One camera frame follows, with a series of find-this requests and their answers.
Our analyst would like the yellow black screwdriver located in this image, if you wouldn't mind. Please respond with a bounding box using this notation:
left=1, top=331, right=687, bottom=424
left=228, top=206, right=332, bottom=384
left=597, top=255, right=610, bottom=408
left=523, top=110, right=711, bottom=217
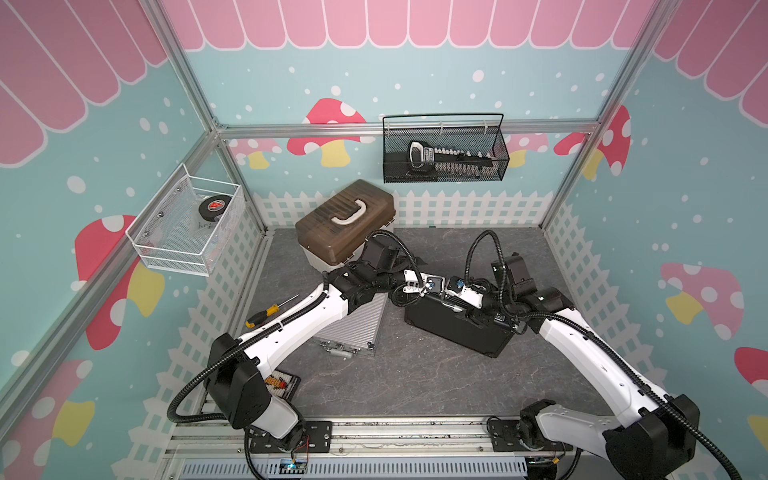
left=245, top=294, right=298, bottom=329

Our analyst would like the silver aluminium poker case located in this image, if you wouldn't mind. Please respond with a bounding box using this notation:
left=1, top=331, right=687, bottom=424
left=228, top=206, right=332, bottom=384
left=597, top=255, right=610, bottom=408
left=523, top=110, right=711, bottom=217
left=313, top=293, right=388, bottom=359

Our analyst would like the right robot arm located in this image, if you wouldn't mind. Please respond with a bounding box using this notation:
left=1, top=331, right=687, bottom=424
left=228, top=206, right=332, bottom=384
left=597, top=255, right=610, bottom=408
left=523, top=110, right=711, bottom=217
left=442, top=230, right=741, bottom=479

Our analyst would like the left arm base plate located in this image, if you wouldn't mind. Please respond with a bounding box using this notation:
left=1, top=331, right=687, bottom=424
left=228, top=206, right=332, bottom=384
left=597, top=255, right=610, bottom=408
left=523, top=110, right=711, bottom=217
left=247, top=421, right=333, bottom=454

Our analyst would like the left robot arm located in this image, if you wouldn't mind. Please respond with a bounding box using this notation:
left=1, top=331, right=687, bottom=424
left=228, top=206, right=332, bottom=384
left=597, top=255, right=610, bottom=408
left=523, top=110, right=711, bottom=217
left=167, top=230, right=445, bottom=451

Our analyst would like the white box brown lid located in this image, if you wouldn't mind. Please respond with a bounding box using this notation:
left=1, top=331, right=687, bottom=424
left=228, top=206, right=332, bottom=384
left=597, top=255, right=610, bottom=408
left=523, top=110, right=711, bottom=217
left=295, top=180, right=396, bottom=272

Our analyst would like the black poker case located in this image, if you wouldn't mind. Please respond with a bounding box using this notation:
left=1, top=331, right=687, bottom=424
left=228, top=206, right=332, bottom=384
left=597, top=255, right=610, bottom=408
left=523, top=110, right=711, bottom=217
left=405, top=300, right=515, bottom=358

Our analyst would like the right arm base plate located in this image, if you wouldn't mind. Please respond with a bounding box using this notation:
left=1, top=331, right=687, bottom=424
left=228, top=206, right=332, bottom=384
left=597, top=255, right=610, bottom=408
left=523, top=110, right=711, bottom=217
left=485, top=416, right=573, bottom=454

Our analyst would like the white wire wall basket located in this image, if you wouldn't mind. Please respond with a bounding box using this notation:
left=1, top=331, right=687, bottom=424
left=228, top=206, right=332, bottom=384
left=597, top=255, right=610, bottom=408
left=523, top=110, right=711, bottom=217
left=125, top=164, right=245, bottom=277

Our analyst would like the black wire wall basket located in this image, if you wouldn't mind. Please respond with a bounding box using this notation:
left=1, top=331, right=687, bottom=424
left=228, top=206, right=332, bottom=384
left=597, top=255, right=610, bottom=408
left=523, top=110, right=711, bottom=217
left=381, top=113, right=510, bottom=183

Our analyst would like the small green circuit board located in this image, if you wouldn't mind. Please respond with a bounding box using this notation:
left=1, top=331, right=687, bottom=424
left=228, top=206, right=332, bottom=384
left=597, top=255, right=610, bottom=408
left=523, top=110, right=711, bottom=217
left=278, top=459, right=308, bottom=475

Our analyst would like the black tape roll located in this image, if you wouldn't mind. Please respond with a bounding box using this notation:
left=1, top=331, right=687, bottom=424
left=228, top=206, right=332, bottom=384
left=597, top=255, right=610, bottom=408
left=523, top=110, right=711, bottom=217
left=198, top=194, right=233, bottom=222

